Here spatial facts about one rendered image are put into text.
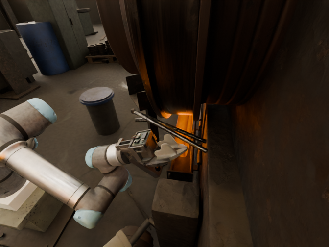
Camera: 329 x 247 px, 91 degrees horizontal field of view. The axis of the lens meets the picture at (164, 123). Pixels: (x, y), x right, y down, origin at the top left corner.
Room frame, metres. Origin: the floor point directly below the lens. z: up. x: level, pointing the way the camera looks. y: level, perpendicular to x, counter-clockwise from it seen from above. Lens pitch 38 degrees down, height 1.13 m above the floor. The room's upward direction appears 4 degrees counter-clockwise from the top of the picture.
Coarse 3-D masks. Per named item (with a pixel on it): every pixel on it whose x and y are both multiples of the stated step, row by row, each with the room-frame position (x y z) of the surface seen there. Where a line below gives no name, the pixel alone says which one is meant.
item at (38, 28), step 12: (24, 24) 3.25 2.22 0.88; (36, 24) 3.28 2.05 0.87; (48, 24) 3.44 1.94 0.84; (24, 36) 3.24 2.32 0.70; (36, 36) 3.24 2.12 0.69; (48, 36) 3.35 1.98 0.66; (36, 48) 3.23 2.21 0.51; (48, 48) 3.29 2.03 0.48; (60, 48) 3.48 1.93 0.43; (36, 60) 3.24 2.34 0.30; (48, 60) 3.24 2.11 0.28; (60, 60) 3.37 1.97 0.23; (48, 72) 3.23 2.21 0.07; (60, 72) 3.29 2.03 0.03
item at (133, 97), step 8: (128, 80) 1.04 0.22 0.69; (136, 80) 1.06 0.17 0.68; (128, 88) 1.04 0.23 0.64; (136, 88) 1.06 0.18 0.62; (136, 96) 1.00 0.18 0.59; (144, 96) 0.81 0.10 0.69; (136, 104) 0.87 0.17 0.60; (144, 104) 0.81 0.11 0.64; (152, 112) 0.91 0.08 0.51; (152, 128) 0.90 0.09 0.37
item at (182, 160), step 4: (188, 148) 0.42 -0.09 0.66; (188, 152) 0.41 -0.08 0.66; (180, 156) 0.39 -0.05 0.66; (188, 156) 0.39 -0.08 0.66; (176, 160) 0.37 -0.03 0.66; (180, 160) 0.37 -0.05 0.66; (184, 160) 0.37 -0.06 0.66; (188, 160) 0.37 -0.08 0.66; (176, 164) 0.35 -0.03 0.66; (180, 164) 0.35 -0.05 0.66; (184, 164) 0.35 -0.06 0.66; (188, 164) 0.35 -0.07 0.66; (176, 168) 0.34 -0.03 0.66; (180, 168) 0.34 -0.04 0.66; (184, 168) 0.34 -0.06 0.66; (188, 168) 0.34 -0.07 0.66
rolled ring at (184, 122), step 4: (180, 116) 0.40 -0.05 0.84; (184, 116) 0.39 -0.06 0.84; (188, 116) 0.39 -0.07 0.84; (192, 116) 0.48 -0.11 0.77; (180, 120) 0.38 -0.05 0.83; (184, 120) 0.38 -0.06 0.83; (188, 120) 0.39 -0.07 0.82; (192, 120) 0.49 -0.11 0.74; (180, 124) 0.37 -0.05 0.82; (184, 124) 0.37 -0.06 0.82; (188, 124) 0.48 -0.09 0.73; (180, 128) 0.36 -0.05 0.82; (184, 128) 0.36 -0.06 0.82; (188, 128) 0.47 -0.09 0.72; (184, 136) 0.35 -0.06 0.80; (176, 140) 0.35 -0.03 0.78; (180, 140) 0.35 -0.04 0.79; (184, 144) 0.34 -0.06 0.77; (188, 144) 0.42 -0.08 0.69; (184, 152) 0.34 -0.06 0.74; (184, 156) 0.35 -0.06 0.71
